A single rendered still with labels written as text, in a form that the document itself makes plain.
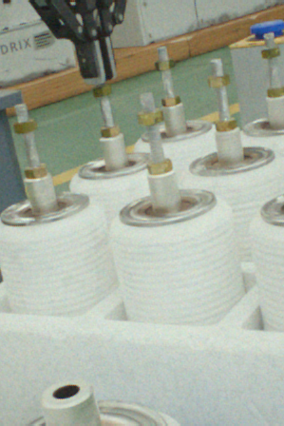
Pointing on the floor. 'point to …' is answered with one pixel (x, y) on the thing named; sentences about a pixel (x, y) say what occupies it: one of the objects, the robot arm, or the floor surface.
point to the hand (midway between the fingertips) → (96, 60)
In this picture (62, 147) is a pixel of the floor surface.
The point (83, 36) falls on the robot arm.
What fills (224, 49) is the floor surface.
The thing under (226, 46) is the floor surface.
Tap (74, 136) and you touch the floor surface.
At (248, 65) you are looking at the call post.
